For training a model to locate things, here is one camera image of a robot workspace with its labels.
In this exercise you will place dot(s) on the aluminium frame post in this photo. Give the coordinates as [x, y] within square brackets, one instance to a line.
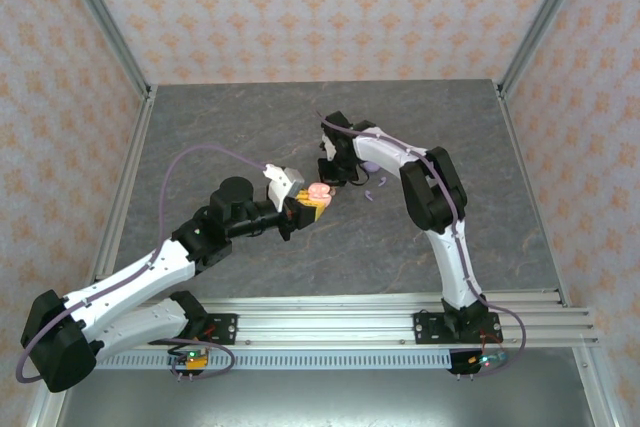
[545, 17]
[104, 17]

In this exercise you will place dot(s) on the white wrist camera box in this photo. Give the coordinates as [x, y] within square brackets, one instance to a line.
[328, 148]
[287, 179]

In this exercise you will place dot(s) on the aluminium right side rail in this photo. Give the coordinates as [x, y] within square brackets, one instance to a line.
[529, 182]

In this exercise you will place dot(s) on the lilac earbud charging case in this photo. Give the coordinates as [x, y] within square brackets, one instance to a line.
[371, 166]

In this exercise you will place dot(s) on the aluminium right frame post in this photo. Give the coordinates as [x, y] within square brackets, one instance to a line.
[545, 17]

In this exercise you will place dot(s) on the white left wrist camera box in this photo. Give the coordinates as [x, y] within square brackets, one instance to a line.
[287, 179]

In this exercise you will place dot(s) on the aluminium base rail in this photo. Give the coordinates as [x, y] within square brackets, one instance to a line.
[325, 317]

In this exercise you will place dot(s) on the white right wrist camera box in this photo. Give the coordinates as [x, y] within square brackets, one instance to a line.
[328, 148]

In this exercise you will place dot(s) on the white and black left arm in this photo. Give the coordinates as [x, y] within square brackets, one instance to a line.
[135, 272]

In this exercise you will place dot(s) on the aluminium left frame post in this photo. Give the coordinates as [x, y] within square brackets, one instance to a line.
[104, 17]

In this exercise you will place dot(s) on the aluminium left side rail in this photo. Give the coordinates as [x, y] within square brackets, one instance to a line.
[126, 182]

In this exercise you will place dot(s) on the pink earbud charging case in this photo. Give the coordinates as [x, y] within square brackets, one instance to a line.
[320, 192]

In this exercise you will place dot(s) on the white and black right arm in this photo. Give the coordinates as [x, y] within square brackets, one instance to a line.
[452, 257]

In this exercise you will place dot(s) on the grey metal shelf sheet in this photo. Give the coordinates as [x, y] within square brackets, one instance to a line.
[325, 397]

